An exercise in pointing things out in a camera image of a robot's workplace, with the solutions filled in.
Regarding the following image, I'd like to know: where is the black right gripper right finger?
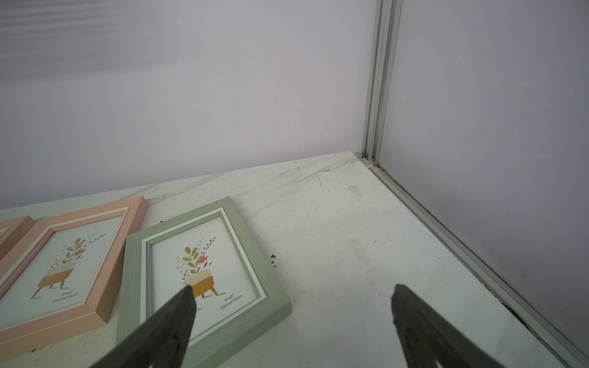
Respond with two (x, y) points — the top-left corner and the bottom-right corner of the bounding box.
(391, 284), (501, 367)

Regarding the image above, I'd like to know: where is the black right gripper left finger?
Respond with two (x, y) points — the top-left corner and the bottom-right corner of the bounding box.
(93, 287), (196, 367)

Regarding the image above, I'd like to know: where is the green picture frame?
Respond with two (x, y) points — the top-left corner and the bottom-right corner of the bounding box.
(116, 197), (292, 367)

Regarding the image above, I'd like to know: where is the pink picture frame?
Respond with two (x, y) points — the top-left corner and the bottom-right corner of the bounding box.
(0, 216), (36, 260)
(1, 196), (148, 359)

